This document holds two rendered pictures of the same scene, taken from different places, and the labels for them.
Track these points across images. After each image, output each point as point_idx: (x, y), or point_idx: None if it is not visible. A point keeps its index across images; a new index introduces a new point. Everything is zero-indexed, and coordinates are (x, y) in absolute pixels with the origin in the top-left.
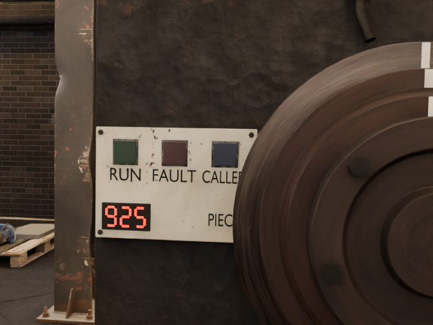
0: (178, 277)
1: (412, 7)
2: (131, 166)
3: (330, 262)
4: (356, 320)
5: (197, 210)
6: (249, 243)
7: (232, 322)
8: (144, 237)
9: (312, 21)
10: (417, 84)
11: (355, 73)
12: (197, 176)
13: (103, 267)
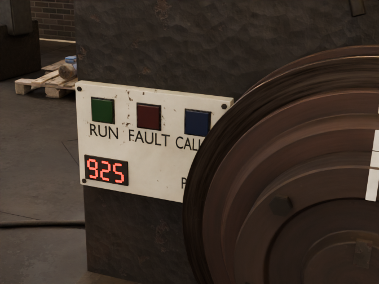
0: (157, 227)
1: None
2: (109, 124)
3: (250, 283)
4: None
5: (171, 173)
6: (196, 234)
7: None
8: (123, 190)
9: None
10: (370, 109)
11: (308, 85)
12: (171, 141)
13: (91, 209)
